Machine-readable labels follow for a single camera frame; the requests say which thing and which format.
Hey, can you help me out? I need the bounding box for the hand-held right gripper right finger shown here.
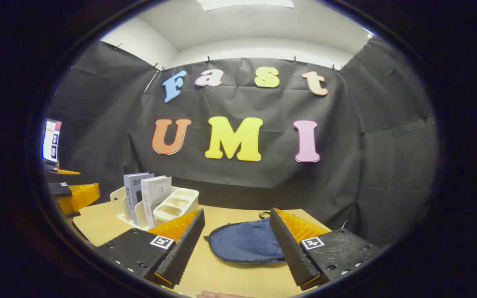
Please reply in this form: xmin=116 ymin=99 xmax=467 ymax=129
xmin=269 ymin=208 xmax=384 ymax=291

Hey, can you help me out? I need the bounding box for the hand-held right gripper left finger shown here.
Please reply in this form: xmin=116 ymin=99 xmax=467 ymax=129
xmin=98 ymin=208 xmax=206 ymax=289

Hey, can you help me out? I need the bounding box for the white plastic bookshelf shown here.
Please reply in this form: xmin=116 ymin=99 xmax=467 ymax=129
xmin=110 ymin=185 xmax=200 ymax=231

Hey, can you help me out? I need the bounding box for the blue schoolbag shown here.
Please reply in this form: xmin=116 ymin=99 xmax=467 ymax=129
xmin=204 ymin=211 xmax=289 ymax=264

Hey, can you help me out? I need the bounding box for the grey-blue book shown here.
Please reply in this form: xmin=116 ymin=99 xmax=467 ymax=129
xmin=123 ymin=173 xmax=155 ymax=226

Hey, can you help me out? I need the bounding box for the computer monitor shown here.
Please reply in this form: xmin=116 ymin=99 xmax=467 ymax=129
xmin=42 ymin=119 xmax=63 ymax=163

